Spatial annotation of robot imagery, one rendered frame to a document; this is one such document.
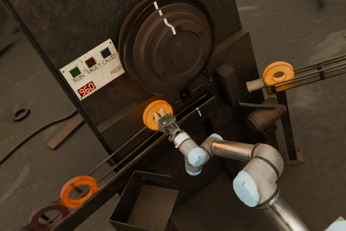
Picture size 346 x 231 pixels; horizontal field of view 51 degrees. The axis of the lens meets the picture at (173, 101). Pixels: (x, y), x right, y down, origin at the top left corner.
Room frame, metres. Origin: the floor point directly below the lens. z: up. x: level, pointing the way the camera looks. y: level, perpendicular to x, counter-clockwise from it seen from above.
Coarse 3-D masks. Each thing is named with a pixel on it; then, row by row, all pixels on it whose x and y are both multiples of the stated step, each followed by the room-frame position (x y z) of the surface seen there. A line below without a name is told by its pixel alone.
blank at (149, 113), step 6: (156, 102) 1.37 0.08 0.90; (162, 102) 1.37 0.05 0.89; (150, 108) 1.35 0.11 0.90; (156, 108) 1.36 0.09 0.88; (162, 108) 1.36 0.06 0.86; (168, 108) 1.37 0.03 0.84; (144, 114) 1.36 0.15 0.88; (150, 114) 1.35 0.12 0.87; (144, 120) 1.35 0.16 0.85; (150, 120) 1.34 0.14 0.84; (150, 126) 1.34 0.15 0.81; (156, 126) 1.34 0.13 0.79
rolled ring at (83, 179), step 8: (80, 176) 1.28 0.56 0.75; (88, 176) 1.28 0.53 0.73; (72, 184) 1.24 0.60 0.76; (80, 184) 1.25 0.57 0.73; (88, 184) 1.25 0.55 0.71; (96, 184) 1.26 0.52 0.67; (64, 192) 1.23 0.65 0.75; (64, 200) 1.22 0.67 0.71; (72, 200) 1.25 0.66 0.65; (80, 200) 1.25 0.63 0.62
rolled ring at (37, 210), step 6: (42, 204) 1.22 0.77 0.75; (48, 204) 1.21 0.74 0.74; (54, 204) 1.21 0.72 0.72; (60, 204) 1.22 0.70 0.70; (36, 210) 1.20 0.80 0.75; (42, 210) 1.19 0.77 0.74; (48, 210) 1.20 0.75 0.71; (60, 210) 1.20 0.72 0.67; (66, 210) 1.21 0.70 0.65; (30, 216) 1.20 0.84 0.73; (36, 216) 1.18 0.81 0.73; (60, 216) 1.23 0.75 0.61; (30, 222) 1.18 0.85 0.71; (36, 222) 1.18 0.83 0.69; (54, 222) 1.22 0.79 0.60; (36, 228) 1.17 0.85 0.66; (42, 228) 1.18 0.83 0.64; (48, 228) 1.18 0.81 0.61
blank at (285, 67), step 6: (270, 66) 1.41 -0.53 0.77; (276, 66) 1.39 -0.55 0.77; (282, 66) 1.38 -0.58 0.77; (288, 66) 1.38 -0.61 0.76; (264, 72) 1.43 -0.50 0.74; (270, 72) 1.41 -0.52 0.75; (276, 72) 1.40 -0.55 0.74; (288, 72) 1.38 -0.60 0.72; (264, 78) 1.42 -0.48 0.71; (270, 78) 1.41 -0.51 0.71; (276, 78) 1.42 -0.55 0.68; (282, 78) 1.40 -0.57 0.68; (288, 78) 1.38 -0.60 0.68
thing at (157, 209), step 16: (144, 176) 1.17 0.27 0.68; (160, 176) 1.11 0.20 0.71; (128, 192) 1.12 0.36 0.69; (144, 192) 1.15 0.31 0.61; (160, 192) 1.10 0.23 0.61; (176, 192) 1.06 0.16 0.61; (128, 208) 1.08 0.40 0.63; (144, 208) 1.06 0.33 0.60; (160, 208) 1.03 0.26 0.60; (112, 224) 0.99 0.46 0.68; (128, 224) 0.93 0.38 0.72; (144, 224) 0.99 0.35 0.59; (160, 224) 0.95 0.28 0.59
